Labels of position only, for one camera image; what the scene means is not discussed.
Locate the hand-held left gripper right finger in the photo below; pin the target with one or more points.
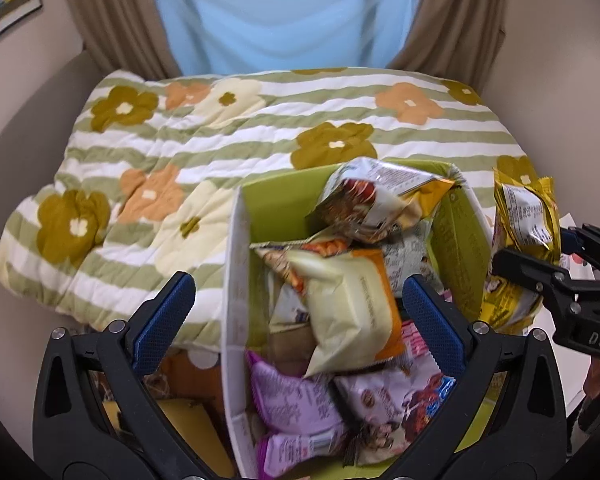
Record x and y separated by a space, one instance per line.
432 322

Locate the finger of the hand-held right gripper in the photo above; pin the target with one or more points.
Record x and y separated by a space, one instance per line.
570 240
525 266

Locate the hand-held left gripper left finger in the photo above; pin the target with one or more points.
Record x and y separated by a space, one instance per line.
162 320

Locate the pink striped snack packet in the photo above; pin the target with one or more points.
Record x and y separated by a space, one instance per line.
415 342

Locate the yellow snack packet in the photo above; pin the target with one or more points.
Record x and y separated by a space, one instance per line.
522 210

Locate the green cardboard box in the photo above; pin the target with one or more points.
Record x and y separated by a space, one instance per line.
465 250

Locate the grey white snack packet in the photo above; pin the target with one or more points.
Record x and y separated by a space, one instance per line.
405 255

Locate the cream orange snack packet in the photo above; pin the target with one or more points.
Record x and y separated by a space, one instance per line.
350 310

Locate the lavender picture snack packet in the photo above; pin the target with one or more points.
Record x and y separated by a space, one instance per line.
395 400

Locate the orange print snack packet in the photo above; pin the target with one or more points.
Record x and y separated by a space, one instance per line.
280 260

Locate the brown white snack packet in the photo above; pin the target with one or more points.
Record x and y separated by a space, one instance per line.
380 195

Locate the large purple snack packet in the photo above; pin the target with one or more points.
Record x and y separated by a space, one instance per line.
290 400

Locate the small purple snack packet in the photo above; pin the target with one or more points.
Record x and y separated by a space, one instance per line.
295 455

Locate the flowered striped quilt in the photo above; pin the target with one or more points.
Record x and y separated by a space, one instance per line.
230 125

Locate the grey headboard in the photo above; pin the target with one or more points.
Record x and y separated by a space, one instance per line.
20 120

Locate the brown curtain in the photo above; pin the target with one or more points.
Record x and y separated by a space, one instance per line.
115 15
455 20

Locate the blue sheer curtain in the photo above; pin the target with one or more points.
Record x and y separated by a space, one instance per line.
285 15

